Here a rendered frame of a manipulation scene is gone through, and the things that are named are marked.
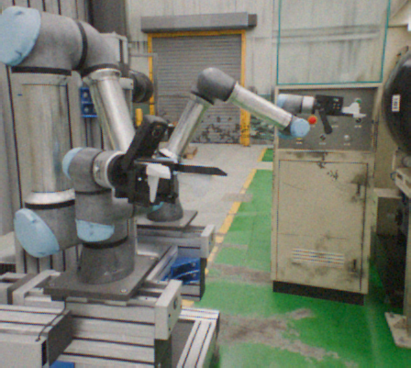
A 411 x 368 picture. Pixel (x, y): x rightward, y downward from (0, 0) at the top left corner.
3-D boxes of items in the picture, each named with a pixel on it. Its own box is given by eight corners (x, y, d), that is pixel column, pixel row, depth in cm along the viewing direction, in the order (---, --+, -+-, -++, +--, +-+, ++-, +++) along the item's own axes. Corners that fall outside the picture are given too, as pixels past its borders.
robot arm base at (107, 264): (64, 281, 97) (62, 244, 96) (94, 257, 112) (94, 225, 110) (119, 285, 94) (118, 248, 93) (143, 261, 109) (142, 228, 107)
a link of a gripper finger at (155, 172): (169, 207, 55) (159, 197, 64) (172, 168, 55) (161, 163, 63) (148, 207, 54) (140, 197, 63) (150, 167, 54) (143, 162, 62)
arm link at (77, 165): (93, 181, 86) (91, 144, 84) (124, 187, 79) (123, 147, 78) (60, 187, 79) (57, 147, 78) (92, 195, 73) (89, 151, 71)
